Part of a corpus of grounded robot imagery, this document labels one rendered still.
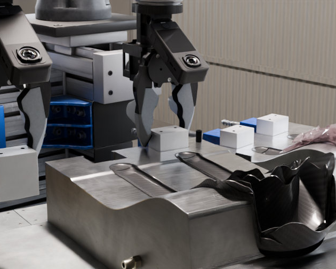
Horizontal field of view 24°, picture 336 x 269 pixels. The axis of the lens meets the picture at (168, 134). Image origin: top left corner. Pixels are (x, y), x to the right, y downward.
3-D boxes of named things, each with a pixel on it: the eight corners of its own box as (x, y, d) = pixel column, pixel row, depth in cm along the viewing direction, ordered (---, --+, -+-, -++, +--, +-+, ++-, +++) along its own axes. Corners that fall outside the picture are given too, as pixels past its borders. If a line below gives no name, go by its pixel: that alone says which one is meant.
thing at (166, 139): (118, 148, 127) (118, 116, 125) (145, 144, 129) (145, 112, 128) (160, 169, 116) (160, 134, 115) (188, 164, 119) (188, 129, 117)
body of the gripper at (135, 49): (163, 76, 124) (163, -1, 121) (193, 85, 117) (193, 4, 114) (120, 80, 120) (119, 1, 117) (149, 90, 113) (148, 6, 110)
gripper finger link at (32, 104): (39, 143, 100) (20, 75, 96) (58, 154, 95) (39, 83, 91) (17, 151, 98) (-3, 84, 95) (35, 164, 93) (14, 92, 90)
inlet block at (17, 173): (-36, 173, 101) (-39, 133, 99) (1, 167, 103) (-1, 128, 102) (-1, 202, 90) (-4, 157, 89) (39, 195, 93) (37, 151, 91)
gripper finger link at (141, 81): (151, 115, 117) (165, 59, 116) (157, 117, 116) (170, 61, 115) (125, 110, 115) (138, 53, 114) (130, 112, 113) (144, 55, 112)
